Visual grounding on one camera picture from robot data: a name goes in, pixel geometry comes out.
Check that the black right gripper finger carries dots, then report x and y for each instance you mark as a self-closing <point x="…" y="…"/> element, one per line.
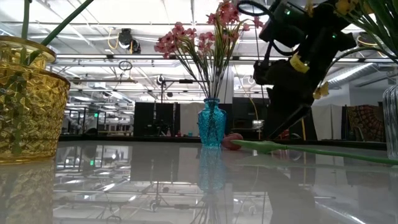
<point x="276" y="109"/>
<point x="293" y="118"/>

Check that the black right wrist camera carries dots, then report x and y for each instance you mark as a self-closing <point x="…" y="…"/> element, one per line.
<point x="283" y="25"/>

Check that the white curtain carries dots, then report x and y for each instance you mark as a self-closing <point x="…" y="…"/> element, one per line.
<point x="326" y="119"/>

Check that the yellow tape tag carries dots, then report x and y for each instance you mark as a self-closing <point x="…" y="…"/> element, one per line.
<point x="298" y="63"/>

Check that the round black ceiling lamp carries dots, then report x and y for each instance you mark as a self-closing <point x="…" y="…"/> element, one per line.
<point x="160" y="80"/>

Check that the blue glass vase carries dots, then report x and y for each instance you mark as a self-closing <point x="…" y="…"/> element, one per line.
<point x="212" y="124"/>

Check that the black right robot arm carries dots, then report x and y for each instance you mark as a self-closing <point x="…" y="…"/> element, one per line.
<point x="339" y="34"/>

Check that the white square column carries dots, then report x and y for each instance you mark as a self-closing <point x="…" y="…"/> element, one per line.
<point x="229" y="85"/>

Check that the red patterned tapestry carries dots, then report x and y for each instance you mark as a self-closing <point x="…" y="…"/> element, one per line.
<point x="367" y="121"/>

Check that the purple artificial tulip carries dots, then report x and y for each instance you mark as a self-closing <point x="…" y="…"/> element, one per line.
<point x="66" y="22"/>
<point x="25" y="18"/>
<point x="231" y="141"/>

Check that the long linear ceiling light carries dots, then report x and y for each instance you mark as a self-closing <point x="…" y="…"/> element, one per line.
<point x="140" y="57"/>

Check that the clear ribbed glass vase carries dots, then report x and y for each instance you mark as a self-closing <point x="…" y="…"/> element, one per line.
<point x="391" y="124"/>

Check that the silver ventilation duct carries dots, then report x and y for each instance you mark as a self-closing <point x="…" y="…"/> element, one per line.
<point x="351" y="74"/>

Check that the amber textured glass vase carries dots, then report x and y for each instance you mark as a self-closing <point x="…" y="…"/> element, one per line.
<point x="31" y="109"/>

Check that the black overhead stand frame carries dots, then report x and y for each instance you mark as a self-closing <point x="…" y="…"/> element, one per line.
<point x="186" y="81"/>

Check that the black partition panel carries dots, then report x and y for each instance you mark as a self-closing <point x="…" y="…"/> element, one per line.
<point x="155" y="115"/>
<point x="312" y="130"/>
<point x="248" y="115"/>

